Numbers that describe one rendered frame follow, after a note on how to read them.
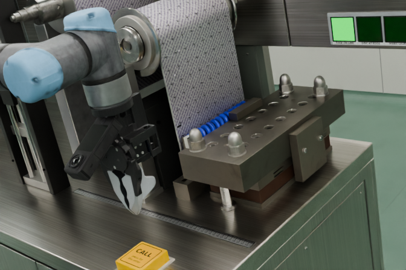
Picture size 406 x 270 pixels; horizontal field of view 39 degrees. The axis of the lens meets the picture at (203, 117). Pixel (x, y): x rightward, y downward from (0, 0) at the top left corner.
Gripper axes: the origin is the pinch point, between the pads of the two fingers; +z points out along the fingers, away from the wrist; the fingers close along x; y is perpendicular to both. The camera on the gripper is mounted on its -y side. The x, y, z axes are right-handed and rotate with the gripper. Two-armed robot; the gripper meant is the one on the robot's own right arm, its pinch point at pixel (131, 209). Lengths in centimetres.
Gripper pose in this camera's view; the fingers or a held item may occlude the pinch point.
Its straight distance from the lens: 104.1
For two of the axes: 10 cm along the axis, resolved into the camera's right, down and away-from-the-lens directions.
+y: 6.4, -4.1, 6.6
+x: -7.4, -1.0, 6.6
